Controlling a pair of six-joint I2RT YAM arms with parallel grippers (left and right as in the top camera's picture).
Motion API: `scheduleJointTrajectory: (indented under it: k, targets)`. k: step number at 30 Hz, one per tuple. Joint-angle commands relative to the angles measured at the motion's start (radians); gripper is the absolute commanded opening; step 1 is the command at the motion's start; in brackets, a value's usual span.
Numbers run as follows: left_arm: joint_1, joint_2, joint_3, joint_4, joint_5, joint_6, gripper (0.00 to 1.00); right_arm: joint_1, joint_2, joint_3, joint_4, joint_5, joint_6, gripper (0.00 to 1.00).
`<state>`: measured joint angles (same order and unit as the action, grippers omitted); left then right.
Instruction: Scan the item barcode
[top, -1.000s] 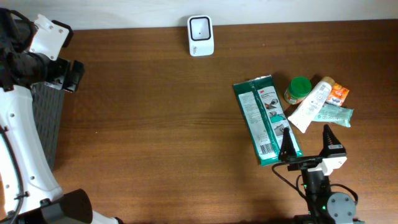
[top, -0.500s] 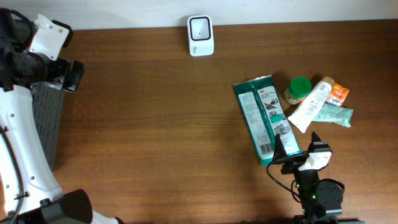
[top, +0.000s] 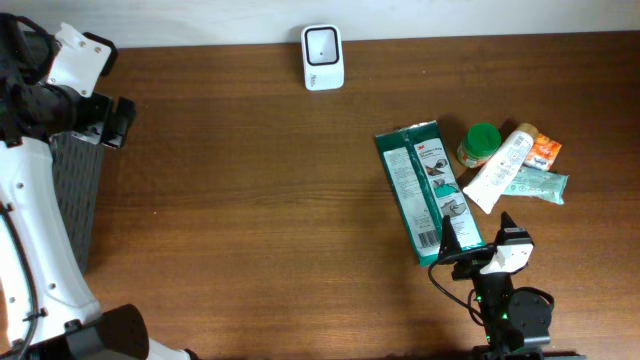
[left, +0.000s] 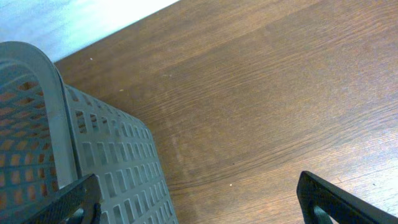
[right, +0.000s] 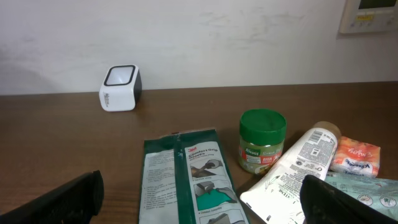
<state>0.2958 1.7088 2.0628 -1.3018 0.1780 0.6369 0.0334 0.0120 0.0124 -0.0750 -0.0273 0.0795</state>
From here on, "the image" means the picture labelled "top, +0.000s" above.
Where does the white barcode scanner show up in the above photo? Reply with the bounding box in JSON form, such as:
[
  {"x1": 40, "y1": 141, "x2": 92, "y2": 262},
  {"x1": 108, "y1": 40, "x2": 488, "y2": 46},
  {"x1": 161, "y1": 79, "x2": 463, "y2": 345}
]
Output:
[{"x1": 300, "y1": 24, "x2": 345, "y2": 91}]

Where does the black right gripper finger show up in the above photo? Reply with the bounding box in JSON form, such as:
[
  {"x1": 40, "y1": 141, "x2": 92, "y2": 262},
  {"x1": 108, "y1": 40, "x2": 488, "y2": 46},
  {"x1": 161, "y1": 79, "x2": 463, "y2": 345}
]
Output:
[
  {"x1": 438, "y1": 215, "x2": 462, "y2": 260},
  {"x1": 495, "y1": 211, "x2": 518, "y2": 245}
]

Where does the pale green wipes packet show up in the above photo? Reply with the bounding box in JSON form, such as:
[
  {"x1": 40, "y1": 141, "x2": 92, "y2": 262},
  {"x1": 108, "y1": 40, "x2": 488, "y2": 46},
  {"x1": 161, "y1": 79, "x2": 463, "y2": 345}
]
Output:
[{"x1": 503, "y1": 166, "x2": 569, "y2": 205}]

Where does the grey plastic mesh basket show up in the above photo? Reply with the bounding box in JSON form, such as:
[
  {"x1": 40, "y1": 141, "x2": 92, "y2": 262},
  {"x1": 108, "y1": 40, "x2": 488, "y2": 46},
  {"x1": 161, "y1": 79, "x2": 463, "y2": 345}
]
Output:
[{"x1": 50, "y1": 134, "x2": 104, "y2": 274}]

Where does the green white tape package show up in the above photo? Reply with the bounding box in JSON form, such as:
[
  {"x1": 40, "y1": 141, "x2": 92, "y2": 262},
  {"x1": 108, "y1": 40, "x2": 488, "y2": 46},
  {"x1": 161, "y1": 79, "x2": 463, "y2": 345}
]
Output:
[{"x1": 375, "y1": 121, "x2": 484, "y2": 267}]

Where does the small orange carton box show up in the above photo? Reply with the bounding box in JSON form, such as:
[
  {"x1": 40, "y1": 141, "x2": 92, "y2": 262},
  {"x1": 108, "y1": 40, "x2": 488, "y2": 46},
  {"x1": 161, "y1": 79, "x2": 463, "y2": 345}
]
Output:
[{"x1": 524, "y1": 134, "x2": 562, "y2": 171}]

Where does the white cream tube gold cap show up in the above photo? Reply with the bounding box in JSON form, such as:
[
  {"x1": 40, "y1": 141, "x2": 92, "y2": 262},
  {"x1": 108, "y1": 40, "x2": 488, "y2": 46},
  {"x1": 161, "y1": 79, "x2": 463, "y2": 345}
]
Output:
[{"x1": 463, "y1": 123, "x2": 539, "y2": 214}]

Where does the green lid jar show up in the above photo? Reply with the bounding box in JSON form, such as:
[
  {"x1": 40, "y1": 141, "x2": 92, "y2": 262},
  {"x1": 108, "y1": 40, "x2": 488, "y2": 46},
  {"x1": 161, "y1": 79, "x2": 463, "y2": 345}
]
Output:
[{"x1": 457, "y1": 123, "x2": 502, "y2": 168}]

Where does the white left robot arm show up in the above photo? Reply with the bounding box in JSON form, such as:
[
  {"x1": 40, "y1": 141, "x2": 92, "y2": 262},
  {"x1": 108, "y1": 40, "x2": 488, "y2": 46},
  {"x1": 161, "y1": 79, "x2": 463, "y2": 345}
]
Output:
[{"x1": 1, "y1": 13, "x2": 196, "y2": 360}]

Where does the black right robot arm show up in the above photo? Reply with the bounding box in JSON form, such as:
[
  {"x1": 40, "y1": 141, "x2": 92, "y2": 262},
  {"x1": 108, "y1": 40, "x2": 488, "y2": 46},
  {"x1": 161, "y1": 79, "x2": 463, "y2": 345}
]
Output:
[{"x1": 428, "y1": 212, "x2": 584, "y2": 360}]

